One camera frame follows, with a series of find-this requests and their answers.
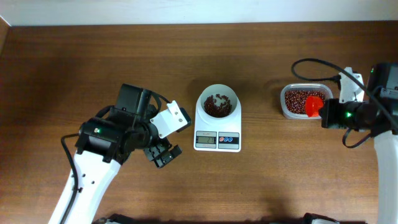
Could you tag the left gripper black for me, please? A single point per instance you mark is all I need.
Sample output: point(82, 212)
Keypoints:
point(153, 153)

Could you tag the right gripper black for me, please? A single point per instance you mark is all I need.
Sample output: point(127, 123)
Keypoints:
point(326, 112)

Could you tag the orange measuring scoop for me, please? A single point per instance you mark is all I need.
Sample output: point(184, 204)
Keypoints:
point(312, 106)

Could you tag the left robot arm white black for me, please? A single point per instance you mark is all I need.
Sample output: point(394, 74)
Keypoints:
point(102, 147)

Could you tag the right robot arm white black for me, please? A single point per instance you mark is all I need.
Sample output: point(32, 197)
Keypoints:
point(381, 90)

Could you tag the white digital kitchen scale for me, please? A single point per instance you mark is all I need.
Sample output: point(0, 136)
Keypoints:
point(218, 134)

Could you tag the red adzuki beans in container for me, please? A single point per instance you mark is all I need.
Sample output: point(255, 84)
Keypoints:
point(295, 99)

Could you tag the clear plastic bean container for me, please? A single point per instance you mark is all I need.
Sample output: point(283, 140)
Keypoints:
point(302, 86)

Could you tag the red beans in bowl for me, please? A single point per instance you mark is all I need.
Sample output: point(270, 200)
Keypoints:
point(218, 106)

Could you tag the white round bowl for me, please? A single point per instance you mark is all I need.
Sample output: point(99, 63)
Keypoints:
point(223, 90)

